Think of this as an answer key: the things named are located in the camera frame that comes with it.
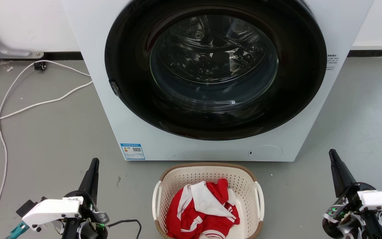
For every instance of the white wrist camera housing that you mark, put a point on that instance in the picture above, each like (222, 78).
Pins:
(51, 210)
(381, 199)

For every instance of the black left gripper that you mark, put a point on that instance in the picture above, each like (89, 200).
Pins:
(91, 212)

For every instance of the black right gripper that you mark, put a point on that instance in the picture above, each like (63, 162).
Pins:
(347, 215)

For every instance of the black round washer door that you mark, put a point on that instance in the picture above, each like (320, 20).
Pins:
(297, 86)

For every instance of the small printed text sticker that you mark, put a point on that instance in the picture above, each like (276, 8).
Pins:
(331, 62)

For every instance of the white front-load washing machine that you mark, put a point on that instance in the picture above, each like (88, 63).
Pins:
(310, 20)

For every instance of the blue energy label sticker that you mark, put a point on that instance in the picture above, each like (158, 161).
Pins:
(132, 151)

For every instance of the cream perforated laundry basket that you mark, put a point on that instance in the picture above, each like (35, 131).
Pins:
(207, 172)

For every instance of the round white filter cover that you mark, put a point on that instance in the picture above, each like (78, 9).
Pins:
(265, 153)

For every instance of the small black caster wheel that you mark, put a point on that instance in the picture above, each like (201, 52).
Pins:
(40, 66)

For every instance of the red and white garment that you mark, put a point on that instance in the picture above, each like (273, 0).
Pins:
(211, 212)

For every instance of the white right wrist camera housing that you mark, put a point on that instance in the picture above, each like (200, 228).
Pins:
(381, 199)

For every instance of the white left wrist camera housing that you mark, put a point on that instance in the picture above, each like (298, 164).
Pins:
(51, 210)

